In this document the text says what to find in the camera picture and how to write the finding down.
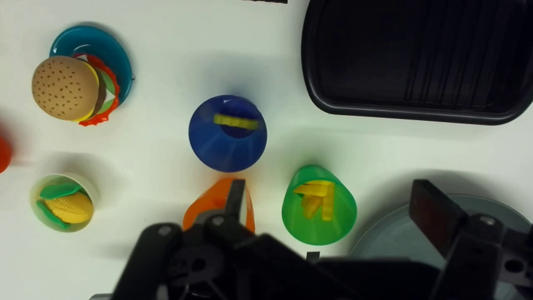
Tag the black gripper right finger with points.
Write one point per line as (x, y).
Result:
(484, 255)

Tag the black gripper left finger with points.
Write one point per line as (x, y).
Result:
(184, 260)

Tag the yellow toy fry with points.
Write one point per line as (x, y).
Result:
(236, 122)
(314, 187)
(311, 207)
(329, 207)

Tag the green plastic cup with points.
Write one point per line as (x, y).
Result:
(319, 227)

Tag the orange plastic cup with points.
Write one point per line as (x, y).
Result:
(209, 207)

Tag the dark grey round plate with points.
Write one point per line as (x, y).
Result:
(389, 233)

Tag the blue plastic cup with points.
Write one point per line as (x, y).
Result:
(227, 147)

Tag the small teal toy plate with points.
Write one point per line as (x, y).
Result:
(106, 47)

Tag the yellow toy corn cob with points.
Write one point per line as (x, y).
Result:
(72, 208)

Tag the toy hamburger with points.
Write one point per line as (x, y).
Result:
(66, 87)

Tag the red toy tomato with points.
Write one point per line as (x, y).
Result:
(2, 153)

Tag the black rectangular baking tray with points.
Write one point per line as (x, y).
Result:
(417, 55)

